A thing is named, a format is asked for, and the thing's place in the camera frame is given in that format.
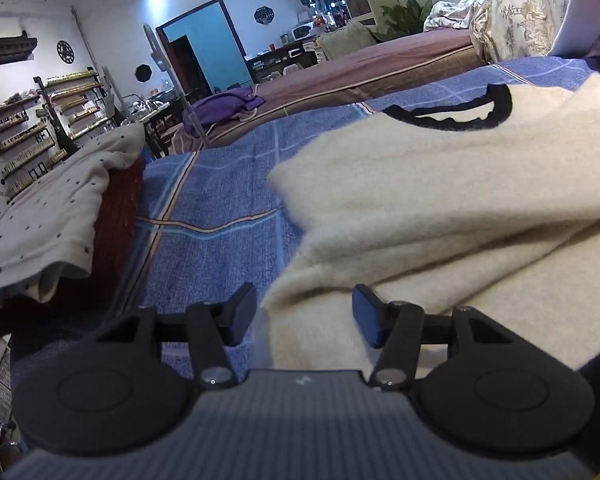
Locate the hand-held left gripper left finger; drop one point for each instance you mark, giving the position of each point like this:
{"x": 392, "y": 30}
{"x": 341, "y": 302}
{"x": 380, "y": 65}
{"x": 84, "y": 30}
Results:
{"x": 242, "y": 315}

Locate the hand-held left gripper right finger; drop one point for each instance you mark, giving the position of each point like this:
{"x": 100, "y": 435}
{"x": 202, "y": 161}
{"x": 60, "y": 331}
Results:
{"x": 367, "y": 317}

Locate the cream sweater with black trim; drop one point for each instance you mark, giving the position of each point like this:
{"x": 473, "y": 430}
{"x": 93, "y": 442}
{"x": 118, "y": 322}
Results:
{"x": 430, "y": 185}

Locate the blue plaid bed sheet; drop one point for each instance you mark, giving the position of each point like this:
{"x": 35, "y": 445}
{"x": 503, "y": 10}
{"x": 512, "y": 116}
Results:
{"x": 215, "y": 260}

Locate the dark red knit cloth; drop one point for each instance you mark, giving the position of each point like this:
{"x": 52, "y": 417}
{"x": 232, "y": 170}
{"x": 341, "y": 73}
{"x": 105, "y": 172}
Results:
{"x": 117, "y": 220}

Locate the purple cloth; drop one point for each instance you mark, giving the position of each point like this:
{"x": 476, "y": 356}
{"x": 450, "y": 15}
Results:
{"x": 220, "y": 107}

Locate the white dotted cloth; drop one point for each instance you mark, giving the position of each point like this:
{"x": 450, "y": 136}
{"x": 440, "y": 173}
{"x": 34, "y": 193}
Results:
{"x": 45, "y": 210}

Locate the mauve bed cover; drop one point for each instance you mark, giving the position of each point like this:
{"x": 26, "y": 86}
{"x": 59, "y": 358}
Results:
{"x": 355, "y": 75}

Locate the black counter with appliances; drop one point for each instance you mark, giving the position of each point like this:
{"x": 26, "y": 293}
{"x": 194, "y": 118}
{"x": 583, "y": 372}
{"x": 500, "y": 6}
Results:
{"x": 280, "y": 60}

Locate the cream bag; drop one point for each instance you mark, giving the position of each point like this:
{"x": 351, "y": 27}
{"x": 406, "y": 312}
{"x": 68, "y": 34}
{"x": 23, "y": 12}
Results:
{"x": 345, "y": 40}

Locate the white standing fan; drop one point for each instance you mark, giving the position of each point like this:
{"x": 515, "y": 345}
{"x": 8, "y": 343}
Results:
{"x": 155, "y": 45}

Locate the white microwave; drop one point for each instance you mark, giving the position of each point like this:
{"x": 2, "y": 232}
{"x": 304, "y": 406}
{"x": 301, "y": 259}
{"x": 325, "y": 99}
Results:
{"x": 302, "y": 32}

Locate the green potted plant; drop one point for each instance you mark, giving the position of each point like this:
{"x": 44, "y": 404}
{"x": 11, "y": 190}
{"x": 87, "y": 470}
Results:
{"x": 405, "y": 17}

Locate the white crumpled bedding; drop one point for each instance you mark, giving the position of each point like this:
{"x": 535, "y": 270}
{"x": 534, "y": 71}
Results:
{"x": 450, "y": 12}

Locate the octagonal black wall ornament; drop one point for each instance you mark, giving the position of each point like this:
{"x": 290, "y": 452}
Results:
{"x": 143, "y": 72}
{"x": 263, "y": 15}

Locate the wall shelves with bottles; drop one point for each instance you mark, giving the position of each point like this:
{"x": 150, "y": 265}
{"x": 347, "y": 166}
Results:
{"x": 35, "y": 140}

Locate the round black wall clock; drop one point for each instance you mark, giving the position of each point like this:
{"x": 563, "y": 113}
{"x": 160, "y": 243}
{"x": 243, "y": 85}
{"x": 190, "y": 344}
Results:
{"x": 65, "y": 51}

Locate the dark wooden wall shelf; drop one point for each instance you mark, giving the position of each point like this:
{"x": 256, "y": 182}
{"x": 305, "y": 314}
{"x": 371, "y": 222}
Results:
{"x": 5, "y": 50}

